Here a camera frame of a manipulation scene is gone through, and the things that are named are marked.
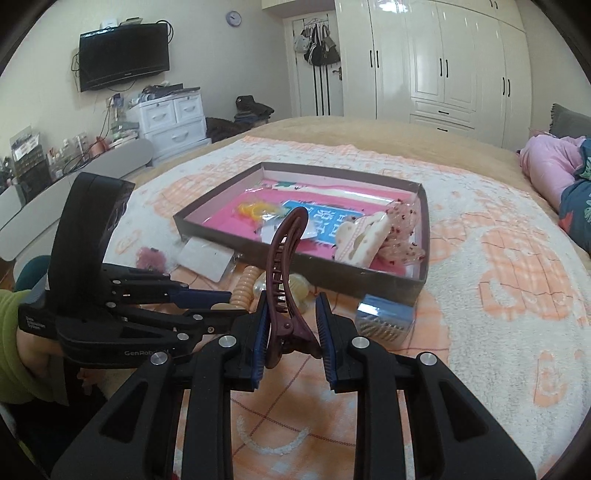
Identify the translucent yellow hair clip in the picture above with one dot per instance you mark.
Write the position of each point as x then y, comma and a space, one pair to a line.
300, 288

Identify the grey desk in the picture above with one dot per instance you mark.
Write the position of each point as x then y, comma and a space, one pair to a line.
69, 194

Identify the white router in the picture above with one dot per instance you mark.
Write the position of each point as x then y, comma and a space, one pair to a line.
111, 23

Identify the pink book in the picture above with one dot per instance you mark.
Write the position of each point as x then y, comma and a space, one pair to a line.
226, 222

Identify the round wall clock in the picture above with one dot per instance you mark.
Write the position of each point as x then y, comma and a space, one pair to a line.
233, 18

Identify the blue floral quilt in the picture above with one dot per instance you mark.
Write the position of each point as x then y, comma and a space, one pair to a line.
577, 203

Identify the pink pillow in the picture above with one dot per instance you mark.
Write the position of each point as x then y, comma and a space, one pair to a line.
545, 166

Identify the white door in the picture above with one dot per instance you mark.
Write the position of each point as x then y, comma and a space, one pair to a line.
295, 87

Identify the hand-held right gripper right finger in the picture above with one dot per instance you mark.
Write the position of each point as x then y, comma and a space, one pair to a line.
325, 337

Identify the pile of dark clothes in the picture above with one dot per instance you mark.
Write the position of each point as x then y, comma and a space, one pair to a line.
254, 110

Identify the white glossy wardrobe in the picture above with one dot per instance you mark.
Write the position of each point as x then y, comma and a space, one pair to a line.
438, 55

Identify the brown cardboard box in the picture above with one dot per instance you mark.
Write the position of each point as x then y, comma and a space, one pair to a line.
351, 279

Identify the person's left forearm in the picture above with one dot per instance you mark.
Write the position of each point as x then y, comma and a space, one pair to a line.
14, 360

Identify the clear cosmetics organiser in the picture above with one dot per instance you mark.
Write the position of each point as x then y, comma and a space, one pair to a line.
30, 161

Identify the white card packet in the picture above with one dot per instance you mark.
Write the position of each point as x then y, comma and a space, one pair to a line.
205, 258

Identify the teal cloth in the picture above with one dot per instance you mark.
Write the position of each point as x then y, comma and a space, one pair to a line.
32, 274

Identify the person's left hand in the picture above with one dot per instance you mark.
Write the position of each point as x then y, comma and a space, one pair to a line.
39, 353

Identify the orange and white printed blanket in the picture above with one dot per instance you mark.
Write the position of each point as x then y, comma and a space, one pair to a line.
485, 300

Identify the black set-top box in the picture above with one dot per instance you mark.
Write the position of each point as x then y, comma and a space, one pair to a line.
170, 87

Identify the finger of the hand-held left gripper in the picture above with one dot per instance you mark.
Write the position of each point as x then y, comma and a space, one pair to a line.
203, 321
203, 298

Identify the pink fuzzy hair accessory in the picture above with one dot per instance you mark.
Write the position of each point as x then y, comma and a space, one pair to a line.
150, 258

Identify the brown hair claw clip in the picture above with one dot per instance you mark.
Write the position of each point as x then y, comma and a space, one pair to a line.
288, 323

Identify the bags hanging on door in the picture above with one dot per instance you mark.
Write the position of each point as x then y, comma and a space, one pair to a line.
318, 46

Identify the dark bag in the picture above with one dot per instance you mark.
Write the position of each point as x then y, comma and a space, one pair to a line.
224, 131

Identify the black wall television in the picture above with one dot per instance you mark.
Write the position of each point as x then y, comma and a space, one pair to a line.
122, 55

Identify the grey quilted headboard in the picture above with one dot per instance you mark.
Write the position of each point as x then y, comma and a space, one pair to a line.
570, 122

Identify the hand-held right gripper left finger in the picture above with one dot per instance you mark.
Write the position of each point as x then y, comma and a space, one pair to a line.
259, 341

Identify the cream claw clip with bow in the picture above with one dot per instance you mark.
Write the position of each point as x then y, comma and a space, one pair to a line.
360, 240

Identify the white plastic drawer cabinet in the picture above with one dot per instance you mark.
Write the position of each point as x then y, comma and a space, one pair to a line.
171, 124

